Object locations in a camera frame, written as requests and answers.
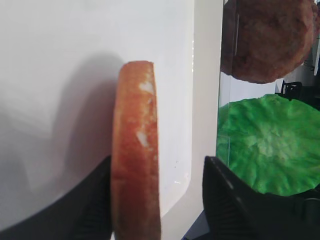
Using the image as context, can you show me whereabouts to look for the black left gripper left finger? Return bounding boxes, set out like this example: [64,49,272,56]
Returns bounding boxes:
[0,156,113,240]

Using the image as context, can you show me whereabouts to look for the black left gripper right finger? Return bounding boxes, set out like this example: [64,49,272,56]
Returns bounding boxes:
[203,156,320,240]

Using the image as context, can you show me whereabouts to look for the bun slice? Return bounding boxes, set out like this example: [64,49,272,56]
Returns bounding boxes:
[110,60,161,240]

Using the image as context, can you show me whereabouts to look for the green lettuce leaf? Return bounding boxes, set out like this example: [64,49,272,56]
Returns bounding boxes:
[216,94,320,196]

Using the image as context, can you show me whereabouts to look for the inner brown meat patty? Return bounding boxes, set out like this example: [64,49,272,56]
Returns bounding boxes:
[220,0,320,84]

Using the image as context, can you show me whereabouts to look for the white rectangular metal tray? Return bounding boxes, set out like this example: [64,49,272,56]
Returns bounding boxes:
[0,0,224,239]

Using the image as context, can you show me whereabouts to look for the right long acrylic rail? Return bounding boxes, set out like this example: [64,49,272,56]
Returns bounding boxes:
[216,0,239,166]

